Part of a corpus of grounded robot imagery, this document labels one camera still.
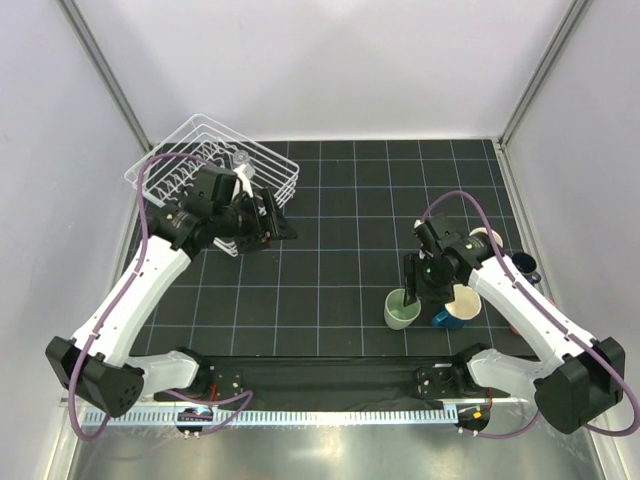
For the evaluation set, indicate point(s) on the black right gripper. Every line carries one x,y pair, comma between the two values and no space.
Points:
412,274

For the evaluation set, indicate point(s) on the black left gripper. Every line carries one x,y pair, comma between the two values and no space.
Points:
275,224

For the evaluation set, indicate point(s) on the light green plastic cup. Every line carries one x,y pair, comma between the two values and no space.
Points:
397,315

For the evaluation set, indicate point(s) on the clear faceted glass cup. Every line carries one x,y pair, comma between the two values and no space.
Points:
242,161

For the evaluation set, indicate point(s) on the dark navy glazed mug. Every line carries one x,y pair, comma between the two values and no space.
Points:
527,266

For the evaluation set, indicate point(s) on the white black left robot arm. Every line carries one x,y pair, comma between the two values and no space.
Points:
95,364

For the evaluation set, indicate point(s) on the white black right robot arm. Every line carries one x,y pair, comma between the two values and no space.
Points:
574,377

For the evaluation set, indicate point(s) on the blue mug white inside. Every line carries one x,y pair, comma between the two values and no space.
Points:
454,315

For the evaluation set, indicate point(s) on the black grid mat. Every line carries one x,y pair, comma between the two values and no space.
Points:
322,294

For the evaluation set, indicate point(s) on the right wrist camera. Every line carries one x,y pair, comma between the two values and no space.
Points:
436,233

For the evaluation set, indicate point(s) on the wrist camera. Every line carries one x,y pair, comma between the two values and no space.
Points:
212,189
436,233

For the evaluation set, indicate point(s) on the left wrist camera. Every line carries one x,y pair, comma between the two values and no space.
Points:
212,189

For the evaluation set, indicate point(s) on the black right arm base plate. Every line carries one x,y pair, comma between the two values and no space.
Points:
435,382

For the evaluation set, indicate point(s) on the white wire dish rack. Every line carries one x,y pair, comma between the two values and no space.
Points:
164,178

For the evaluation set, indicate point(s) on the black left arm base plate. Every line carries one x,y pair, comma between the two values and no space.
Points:
226,383

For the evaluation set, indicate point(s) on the white slotted cable duct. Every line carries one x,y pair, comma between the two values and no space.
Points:
183,415

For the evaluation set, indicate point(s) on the aluminium frame post left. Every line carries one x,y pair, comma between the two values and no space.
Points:
93,51

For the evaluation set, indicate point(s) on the aluminium frame post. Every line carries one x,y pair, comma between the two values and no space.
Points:
562,35
93,51

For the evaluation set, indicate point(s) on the aluminium frame post right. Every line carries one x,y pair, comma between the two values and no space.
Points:
562,35

